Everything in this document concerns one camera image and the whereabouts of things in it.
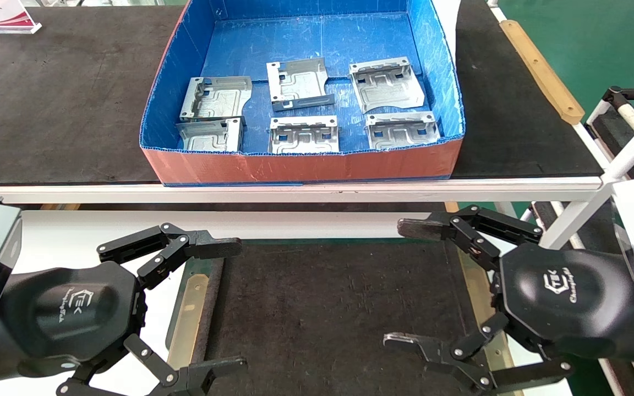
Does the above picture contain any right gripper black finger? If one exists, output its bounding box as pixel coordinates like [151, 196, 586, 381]
[397, 205, 543, 270]
[383, 311, 573, 394]

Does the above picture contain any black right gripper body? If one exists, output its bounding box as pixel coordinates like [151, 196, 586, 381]
[493, 242, 634, 366]

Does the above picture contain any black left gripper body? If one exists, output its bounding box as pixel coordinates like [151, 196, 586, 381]
[0, 261, 147, 384]

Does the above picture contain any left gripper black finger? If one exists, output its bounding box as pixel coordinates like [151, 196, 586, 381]
[56, 333, 249, 396]
[97, 223, 243, 291]

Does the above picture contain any stamped sheet metal bracket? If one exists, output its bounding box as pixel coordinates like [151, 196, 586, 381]
[365, 111, 440, 151]
[266, 57, 336, 112]
[348, 56, 426, 114]
[268, 115, 341, 155]
[176, 117, 242, 153]
[179, 76, 253, 123]

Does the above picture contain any blue corrugated plastic box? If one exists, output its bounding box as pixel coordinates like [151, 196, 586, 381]
[140, 0, 466, 188]

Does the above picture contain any white pipe rack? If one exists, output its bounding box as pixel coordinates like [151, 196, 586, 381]
[537, 86, 634, 249]

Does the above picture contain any white rounded board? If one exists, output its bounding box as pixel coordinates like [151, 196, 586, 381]
[0, 209, 450, 396]

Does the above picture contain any small black work mat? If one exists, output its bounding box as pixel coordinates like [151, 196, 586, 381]
[190, 241, 510, 396]

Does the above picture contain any black cart mat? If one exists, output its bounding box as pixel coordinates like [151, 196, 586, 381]
[587, 104, 634, 177]

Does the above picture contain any long wooden edge strip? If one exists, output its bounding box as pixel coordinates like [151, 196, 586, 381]
[500, 20, 586, 125]

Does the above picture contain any large black table mat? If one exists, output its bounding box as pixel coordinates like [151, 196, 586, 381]
[0, 0, 604, 185]

